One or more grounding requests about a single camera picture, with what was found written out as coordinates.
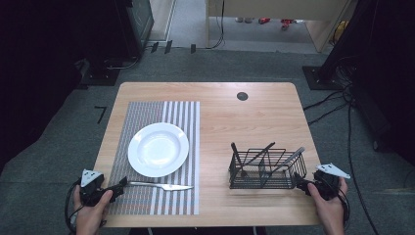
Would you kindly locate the striped grey placemat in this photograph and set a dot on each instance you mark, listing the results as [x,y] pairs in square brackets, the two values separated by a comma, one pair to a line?
[143,114]

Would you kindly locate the dark slim utensil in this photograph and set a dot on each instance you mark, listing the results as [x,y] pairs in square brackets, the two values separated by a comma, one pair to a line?
[261,152]

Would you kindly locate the black cabinet with stand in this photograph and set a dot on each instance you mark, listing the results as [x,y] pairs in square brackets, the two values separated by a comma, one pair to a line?
[137,26]

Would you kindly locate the black stand base plate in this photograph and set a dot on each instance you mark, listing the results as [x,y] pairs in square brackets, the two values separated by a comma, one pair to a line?
[321,80]

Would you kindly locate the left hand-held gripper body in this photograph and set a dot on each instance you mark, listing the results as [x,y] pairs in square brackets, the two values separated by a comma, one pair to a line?
[90,189]

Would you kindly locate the person's left hand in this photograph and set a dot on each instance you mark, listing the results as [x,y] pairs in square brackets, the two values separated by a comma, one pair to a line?
[91,213]

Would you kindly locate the light wooden desk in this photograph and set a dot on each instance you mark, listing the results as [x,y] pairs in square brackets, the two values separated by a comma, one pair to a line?
[277,8]

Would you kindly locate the person's right hand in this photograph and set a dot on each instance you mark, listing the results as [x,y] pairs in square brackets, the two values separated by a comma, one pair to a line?
[329,212]

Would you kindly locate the black table grommet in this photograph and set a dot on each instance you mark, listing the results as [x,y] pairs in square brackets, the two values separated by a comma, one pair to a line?
[242,96]

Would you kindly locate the red object on floor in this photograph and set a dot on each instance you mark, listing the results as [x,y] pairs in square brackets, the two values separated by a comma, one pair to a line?
[287,23]

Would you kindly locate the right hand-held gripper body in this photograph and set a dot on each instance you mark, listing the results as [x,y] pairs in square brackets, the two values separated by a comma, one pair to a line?
[327,184]

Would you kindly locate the silver table knife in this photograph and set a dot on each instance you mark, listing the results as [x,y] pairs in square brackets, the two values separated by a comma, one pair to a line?
[163,186]

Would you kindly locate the white round plate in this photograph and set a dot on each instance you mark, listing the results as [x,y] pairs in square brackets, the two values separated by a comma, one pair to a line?
[158,150]

